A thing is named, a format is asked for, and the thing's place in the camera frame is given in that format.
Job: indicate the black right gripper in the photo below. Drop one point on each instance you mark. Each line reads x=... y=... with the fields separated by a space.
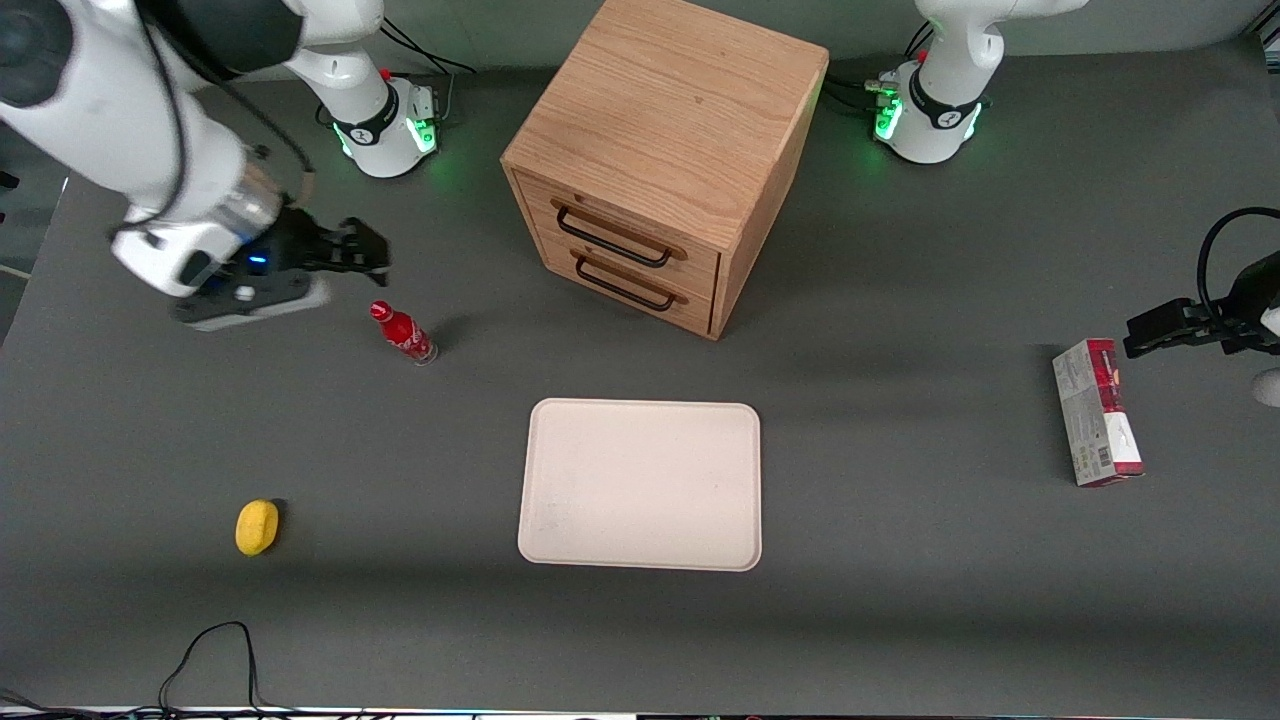
x=293 y=243

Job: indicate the red soda bottle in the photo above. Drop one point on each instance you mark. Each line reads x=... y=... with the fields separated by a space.
x=405 y=335

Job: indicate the yellow lemon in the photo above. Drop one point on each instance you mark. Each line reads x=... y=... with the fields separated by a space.
x=256 y=527

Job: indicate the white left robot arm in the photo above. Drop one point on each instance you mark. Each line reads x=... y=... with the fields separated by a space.
x=945 y=90

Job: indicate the beige plastic tray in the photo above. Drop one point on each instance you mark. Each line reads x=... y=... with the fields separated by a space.
x=640 y=485

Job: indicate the wooden drawer cabinet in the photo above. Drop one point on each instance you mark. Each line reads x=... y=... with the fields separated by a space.
x=670 y=110

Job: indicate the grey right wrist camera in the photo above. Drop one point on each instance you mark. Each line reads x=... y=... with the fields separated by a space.
x=250 y=300

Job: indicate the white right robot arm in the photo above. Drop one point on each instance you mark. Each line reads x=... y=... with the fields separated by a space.
x=100 y=110

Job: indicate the grey and red carton box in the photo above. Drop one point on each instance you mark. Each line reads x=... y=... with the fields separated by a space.
x=1092 y=415

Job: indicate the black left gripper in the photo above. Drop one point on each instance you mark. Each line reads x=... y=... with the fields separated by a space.
x=1252 y=297

